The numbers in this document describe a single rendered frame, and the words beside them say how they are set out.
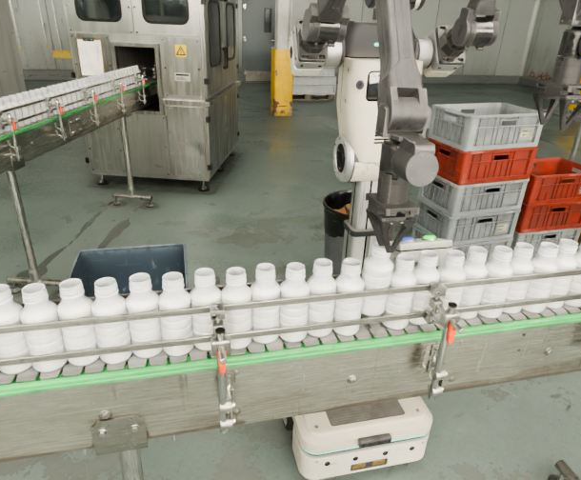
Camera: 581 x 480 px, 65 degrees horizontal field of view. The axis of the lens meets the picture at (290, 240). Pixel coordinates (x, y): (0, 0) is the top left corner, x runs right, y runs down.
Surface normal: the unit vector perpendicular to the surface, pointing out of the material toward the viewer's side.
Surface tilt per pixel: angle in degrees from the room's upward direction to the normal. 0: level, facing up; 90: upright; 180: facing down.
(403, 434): 90
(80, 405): 90
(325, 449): 90
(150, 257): 90
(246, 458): 0
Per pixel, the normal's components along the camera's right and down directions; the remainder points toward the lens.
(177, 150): -0.08, 0.43
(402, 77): 0.22, -0.12
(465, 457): 0.04, -0.90
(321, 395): 0.23, 0.43
